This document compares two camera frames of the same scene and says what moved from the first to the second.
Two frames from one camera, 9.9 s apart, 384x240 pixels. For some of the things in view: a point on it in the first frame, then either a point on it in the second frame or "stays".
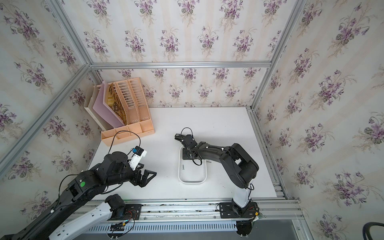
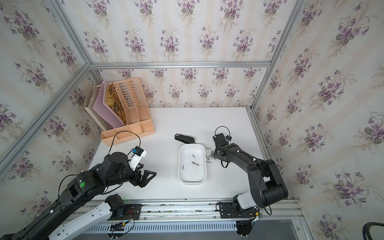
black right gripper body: [185, 154] → [215, 154]
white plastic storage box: [190, 173] stays
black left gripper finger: [145, 180] stays
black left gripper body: [134, 177] stays
